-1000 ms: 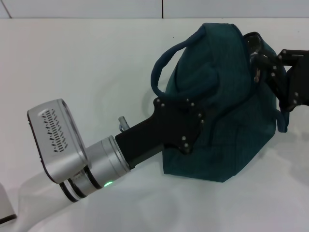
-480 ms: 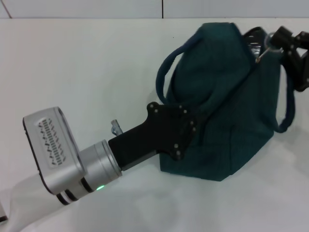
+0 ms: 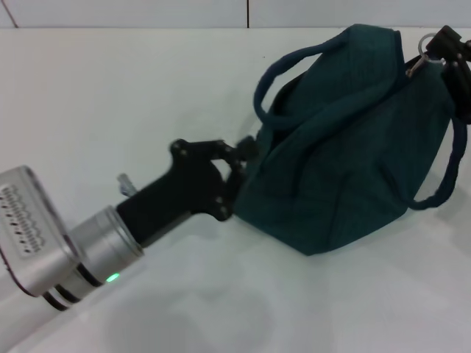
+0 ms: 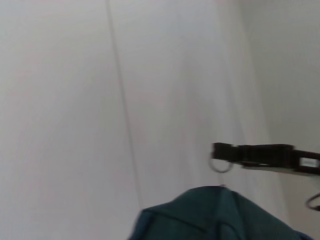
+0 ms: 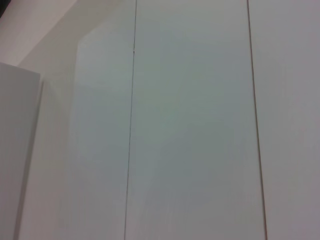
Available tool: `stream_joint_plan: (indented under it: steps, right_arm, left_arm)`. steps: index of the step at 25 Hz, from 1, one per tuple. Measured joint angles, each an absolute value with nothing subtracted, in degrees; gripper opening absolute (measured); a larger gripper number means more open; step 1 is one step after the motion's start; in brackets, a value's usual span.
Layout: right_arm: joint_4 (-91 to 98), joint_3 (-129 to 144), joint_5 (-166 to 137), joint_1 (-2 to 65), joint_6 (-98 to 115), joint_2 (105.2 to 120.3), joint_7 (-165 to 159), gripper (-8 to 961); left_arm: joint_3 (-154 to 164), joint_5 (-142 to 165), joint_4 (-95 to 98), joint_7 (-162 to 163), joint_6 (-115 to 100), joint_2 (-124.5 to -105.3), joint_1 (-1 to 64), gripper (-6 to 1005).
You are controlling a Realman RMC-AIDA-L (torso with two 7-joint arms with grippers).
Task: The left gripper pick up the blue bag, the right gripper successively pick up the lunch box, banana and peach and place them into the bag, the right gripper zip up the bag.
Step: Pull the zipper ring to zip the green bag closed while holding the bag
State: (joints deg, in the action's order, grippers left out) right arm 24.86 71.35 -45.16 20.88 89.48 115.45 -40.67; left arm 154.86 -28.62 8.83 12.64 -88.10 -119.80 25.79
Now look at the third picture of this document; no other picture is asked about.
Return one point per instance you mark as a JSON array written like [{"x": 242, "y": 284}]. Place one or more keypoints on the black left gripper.
[{"x": 184, "y": 191}]

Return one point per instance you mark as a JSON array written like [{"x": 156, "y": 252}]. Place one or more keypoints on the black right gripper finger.
[
  {"x": 460, "y": 88},
  {"x": 447, "y": 42}
]

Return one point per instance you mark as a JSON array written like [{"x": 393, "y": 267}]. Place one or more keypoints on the dark blue insulated lunch bag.
[{"x": 331, "y": 165}]

